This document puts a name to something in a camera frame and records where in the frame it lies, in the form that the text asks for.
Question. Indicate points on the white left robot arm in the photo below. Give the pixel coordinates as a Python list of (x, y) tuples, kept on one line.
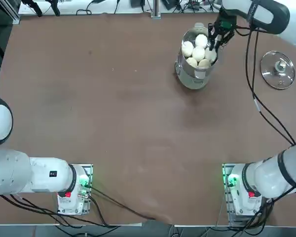
[(39, 175)]

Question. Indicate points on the steel steamer insert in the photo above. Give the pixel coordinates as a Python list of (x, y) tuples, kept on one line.
[(188, 35)]

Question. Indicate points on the black stand leg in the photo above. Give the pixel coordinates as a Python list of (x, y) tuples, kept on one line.
[(37, 10), (55, 10)]

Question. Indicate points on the aluminium profile post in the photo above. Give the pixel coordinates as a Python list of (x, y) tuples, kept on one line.
[(156, 10)]

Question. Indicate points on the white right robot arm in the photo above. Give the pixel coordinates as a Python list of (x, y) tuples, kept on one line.
[(269, 177)]

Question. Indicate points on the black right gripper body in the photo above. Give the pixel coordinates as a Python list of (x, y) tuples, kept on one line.
[(228, 17)]

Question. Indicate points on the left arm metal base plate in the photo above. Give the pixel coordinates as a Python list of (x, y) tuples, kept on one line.
[(90, 169)]

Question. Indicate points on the white steamed bun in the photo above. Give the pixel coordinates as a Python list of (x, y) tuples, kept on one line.
[(192, 62), (187, 49), (204, 64), (198, 53), (207, 55), (201, 40)]

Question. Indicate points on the black red usb hub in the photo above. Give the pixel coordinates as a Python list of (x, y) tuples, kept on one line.
[(193, 3)]

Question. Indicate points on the aluminium frame rail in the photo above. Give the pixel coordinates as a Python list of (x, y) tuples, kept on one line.
[(16, 20)]

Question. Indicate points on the grey cooking pot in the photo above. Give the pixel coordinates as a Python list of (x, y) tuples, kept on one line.
[(192, 84)]

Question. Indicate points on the black power adapter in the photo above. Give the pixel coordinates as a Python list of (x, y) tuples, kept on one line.
[(170, 4), (137, 3)]

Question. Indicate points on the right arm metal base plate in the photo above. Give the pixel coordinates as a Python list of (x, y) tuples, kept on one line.
[(225, 170)]

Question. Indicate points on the glass pot lid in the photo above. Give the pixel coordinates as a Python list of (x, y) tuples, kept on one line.
[(271, 71)]

